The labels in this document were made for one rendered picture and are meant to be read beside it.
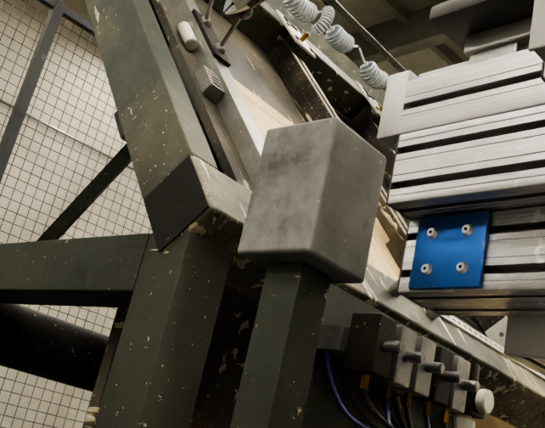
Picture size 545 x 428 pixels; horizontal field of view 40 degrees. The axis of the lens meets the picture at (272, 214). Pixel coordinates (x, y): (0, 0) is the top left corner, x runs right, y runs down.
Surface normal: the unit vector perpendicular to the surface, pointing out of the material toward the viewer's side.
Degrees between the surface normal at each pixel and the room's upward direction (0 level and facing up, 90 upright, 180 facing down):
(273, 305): 90
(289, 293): 90
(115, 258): 90
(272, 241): 90
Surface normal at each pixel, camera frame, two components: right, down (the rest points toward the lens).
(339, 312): 0.74, -0.06
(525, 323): -0.69, -0.38
